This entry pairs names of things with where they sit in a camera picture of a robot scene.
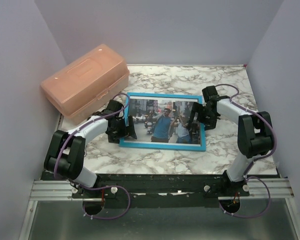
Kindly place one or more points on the blue wooden picture frame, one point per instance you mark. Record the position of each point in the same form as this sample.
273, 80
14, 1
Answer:
165, 146

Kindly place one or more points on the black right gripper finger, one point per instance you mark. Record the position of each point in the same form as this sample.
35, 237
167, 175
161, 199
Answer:
197, 109
210, 124

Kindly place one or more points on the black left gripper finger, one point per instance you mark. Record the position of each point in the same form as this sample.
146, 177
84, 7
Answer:
115, 139
131, 128

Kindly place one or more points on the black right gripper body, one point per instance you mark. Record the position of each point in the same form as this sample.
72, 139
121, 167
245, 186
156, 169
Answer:
212, 114

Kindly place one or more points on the translucent orange plastic box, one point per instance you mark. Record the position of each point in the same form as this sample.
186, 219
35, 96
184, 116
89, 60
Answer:
86, 84

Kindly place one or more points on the aluminium mounting rail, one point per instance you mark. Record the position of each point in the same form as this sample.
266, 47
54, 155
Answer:
111, 186

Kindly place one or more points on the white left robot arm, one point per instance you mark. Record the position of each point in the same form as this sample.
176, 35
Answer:
66, 152

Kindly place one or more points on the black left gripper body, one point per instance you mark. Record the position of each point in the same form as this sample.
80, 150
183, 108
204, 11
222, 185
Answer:
121, 128

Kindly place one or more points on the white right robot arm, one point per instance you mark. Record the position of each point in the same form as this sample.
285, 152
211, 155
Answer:
256, 138

